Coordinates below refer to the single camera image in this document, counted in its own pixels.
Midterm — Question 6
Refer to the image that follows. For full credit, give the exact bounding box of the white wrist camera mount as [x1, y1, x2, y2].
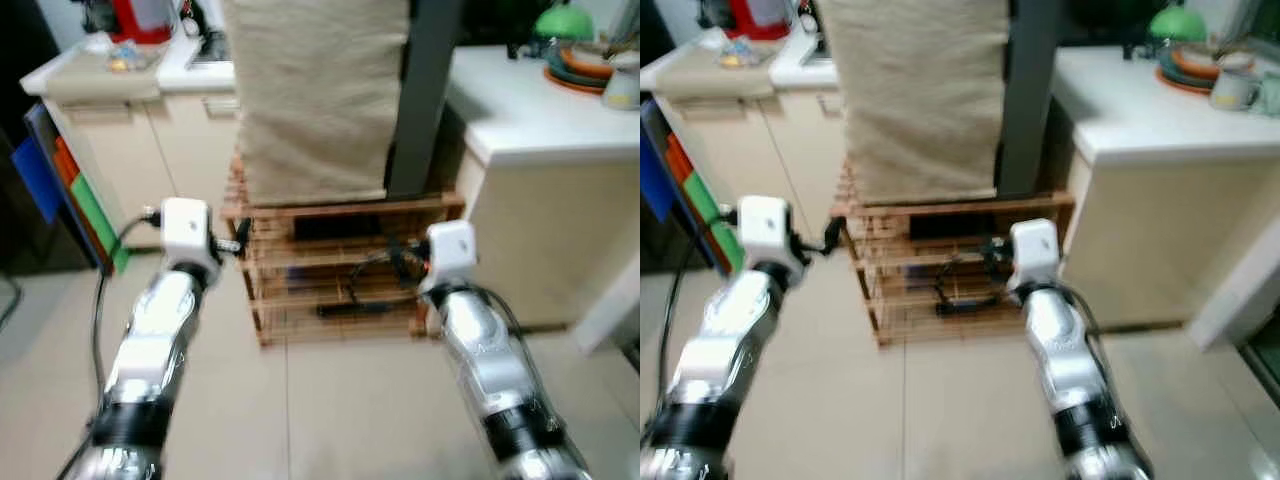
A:
[737, 196, 806, 276]
[425, 220, 479, 296]
[1008, 218, 1061, 293]
[160, 198, 223, 276]

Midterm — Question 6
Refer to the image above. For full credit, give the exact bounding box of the green dome lid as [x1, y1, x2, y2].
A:
[1148, 5, 1209, 41]
[533, 5, 596, 41]

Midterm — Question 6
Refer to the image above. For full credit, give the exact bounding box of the beige counter mat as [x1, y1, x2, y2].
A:
[650, 40, 791, 101]
[45, 40, 191, 101]

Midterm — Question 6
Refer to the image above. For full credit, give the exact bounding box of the grey mug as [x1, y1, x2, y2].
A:
[603, 65, 641, 111]
[1210, 68, 1263, 111]

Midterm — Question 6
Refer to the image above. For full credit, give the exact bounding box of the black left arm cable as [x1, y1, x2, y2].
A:
[655, 205, 746, 441]
[60, 205, 166, 480]

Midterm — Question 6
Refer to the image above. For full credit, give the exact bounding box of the orange board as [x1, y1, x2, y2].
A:
[665, 135, 721, 261]
[52, 135, 111, 261]

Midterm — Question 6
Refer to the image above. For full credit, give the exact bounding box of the red coffee machine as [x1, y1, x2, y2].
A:
[108, 0, 176, 46]
[725, 0, 796, 41]

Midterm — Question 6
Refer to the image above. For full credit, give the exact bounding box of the white island cabinet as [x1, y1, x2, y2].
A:
[1050, 45, 1280, 331]
[445, 45, 641, 331]

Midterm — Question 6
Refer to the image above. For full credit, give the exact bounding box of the green board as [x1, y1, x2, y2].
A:
[685, 175, 746, 273]
[70, 175, 131, 273]

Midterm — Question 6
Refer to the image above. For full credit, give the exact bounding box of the beige fridge cover cloth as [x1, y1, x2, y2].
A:
[220, 0, 411, 206]
[815, 0, 1011, 206]

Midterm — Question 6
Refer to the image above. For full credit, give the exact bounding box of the black tall appliance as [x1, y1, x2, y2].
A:
[0, 0, 51, 276]

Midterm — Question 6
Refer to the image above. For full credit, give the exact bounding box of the white kitchen counter cabinet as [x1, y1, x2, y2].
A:
[20, 30, 241, 251]
[640, 30, 851, 241]

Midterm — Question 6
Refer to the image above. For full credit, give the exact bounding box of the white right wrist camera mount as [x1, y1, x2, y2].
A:
[1008, 218, 1061, 293]
[425, 220, 479, 296]

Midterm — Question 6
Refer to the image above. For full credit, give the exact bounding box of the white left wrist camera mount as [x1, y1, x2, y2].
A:
[160, 198, 223, 276]
[737, 196, 806, 276]

